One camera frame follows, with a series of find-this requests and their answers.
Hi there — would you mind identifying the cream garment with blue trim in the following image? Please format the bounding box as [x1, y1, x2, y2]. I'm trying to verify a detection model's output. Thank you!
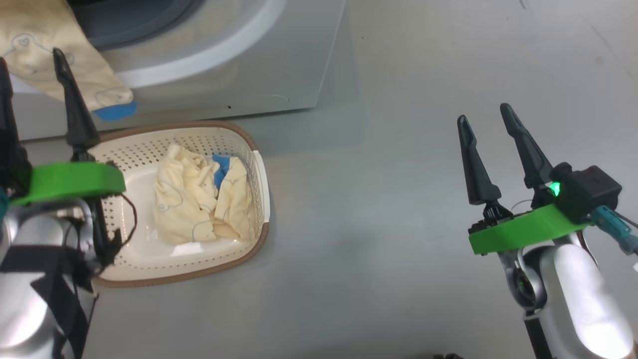
[152, 144, 256, 245]
[0, 0, 138, 122]

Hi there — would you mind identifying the white basket label sticker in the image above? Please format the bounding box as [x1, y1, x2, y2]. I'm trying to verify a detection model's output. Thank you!
[171, 242, 203, 257]

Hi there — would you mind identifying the cream perforated laundry basket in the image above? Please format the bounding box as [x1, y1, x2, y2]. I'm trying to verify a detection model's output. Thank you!
[87, 120, 271, 289]

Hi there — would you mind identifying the teal right camera cable connector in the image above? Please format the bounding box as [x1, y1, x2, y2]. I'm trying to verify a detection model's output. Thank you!
[591, 205, 638, 255]

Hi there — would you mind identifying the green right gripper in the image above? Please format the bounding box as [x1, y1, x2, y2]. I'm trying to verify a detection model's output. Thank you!
[457, 103, 594, 256]

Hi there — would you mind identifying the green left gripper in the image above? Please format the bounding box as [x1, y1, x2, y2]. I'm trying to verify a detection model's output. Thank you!
[0, 48, 126, 207]

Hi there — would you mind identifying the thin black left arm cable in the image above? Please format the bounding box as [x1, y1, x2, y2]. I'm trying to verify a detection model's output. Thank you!
[97, 192, 138, 265]

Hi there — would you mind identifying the white washing machine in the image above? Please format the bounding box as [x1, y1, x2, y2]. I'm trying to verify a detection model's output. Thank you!
[0, 0, 347, 141]

